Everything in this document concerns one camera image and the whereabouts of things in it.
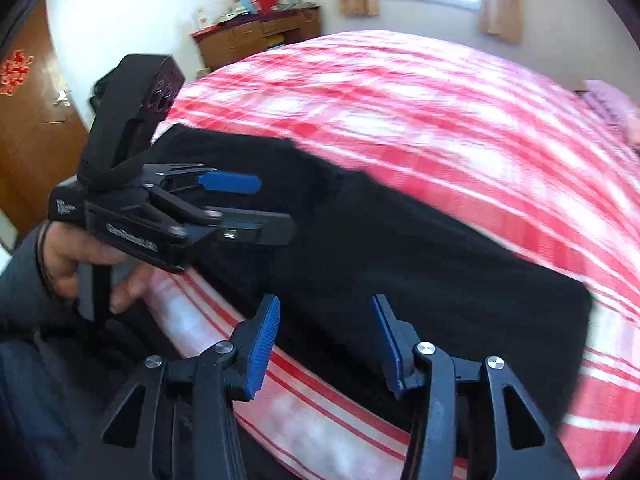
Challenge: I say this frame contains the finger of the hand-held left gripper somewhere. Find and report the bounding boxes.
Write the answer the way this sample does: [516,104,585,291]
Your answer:
[150,187,297,247]
[147,162,262,196]

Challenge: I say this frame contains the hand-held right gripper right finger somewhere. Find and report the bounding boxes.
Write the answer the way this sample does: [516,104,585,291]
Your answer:
[370,294,581,480]

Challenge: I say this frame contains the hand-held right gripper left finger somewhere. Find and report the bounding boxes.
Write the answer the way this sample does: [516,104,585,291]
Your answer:
[100,294,282,480]

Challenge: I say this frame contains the black pants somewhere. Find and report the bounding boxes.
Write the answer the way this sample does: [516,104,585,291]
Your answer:
[155,125,593,441]

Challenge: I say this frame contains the person's left forearm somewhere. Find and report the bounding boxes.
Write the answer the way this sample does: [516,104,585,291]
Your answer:
[0,222,68,343]

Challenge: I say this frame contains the person's left hand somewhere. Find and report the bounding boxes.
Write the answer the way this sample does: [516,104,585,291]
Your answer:
[41,220,157,314]

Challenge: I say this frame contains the wooden door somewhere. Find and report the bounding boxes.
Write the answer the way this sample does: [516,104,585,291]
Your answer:
[0,0,92,241]

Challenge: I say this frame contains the red paper door decoration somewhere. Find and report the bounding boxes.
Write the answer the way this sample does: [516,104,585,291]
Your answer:
[0,49,35,96]

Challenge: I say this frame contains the wooden desk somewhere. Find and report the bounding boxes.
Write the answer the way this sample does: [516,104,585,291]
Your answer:
[190,5,322,72]

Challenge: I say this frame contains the red plaid bed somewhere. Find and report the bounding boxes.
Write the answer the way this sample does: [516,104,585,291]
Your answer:
[142,30,640,480]

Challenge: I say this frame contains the pink folded blanket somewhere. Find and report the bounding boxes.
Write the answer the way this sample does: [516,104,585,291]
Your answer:
[582,79,640,147]

